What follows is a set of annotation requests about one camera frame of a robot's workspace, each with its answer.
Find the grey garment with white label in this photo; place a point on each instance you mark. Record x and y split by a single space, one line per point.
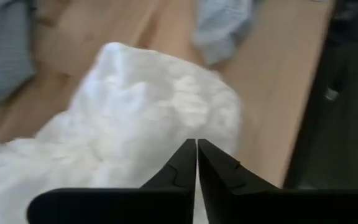
2 56

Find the plain white garment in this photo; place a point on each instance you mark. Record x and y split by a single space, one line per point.
129 109

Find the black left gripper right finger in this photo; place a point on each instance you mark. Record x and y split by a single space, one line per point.
259 208

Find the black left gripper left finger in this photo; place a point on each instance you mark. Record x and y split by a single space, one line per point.
154 205

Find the light grey crumpled garment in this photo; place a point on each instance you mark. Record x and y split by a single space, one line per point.
222 28

